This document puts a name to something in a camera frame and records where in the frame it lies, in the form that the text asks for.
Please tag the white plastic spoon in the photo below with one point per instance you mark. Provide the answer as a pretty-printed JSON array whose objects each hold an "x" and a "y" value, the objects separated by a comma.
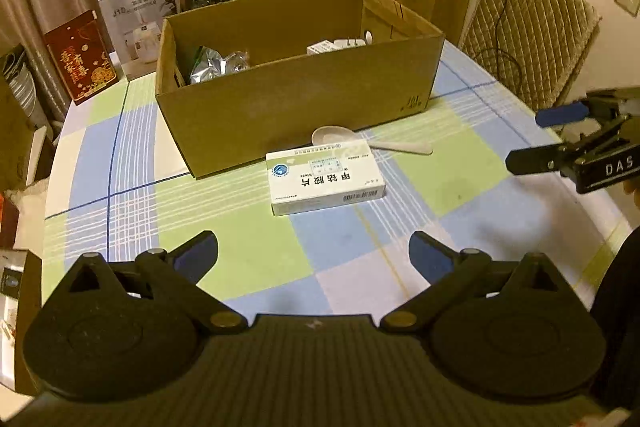
[{"x": 335, "y": 137}]

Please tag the red gift box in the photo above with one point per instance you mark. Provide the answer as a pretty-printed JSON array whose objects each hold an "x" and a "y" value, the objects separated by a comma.
[{"x": 82, "y": 57}]

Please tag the stack of white bowls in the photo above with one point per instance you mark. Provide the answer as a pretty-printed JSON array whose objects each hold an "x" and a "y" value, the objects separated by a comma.
[{"x": 17, "y": 87}]

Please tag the brown cardboard storage box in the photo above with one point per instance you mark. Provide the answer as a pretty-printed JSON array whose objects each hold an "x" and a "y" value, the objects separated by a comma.
[{"x": 20, "y": 152}]

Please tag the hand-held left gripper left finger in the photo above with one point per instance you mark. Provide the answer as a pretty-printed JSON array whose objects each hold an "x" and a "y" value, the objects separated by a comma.
[{"x": 197, "y": 254}]

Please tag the white medicine box bird print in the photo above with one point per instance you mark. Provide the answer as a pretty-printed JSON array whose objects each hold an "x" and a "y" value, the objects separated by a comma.
[{"x": 321, "y": 48}]

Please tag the white green medicine box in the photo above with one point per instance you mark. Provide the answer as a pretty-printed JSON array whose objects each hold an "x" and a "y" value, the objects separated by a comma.
[{"x": 325, "y": 179}]

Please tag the white square night light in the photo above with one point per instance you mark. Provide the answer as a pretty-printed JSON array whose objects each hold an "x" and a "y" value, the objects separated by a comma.
[{"x": 349, "y": 42}]

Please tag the silver foil pack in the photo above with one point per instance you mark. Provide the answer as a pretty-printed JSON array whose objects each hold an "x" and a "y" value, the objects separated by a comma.
[{"x": 212, "y": 64}]

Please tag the white appliance box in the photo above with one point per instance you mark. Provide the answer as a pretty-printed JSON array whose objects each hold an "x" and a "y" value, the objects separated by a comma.
[{"x": 137, "y": 22}]

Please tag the person's dark clothing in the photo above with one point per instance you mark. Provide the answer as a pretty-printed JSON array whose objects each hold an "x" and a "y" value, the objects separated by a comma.
[{"x": 617, "y": 317}]

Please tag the quilted cover chair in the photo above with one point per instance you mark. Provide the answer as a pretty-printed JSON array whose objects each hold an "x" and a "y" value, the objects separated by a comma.
[{"x": 530, "y": 32}]

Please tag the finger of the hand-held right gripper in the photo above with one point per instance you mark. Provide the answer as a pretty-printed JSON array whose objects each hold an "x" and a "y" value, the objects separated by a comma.
[
  {"x": 562, "y": 114},
  {"x": 535, "y": 159}
]

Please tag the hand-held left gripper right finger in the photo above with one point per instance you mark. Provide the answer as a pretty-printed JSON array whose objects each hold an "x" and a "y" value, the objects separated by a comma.
[{"x": 432, "y": 254}]

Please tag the white printed plastic bag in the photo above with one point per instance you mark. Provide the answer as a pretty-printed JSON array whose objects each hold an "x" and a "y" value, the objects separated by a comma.
[{"x": 30, "y": 212}]

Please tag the checked tablecloth desktop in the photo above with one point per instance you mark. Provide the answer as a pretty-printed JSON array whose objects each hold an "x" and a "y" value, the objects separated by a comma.
[{"x": 240, "y": 257}]

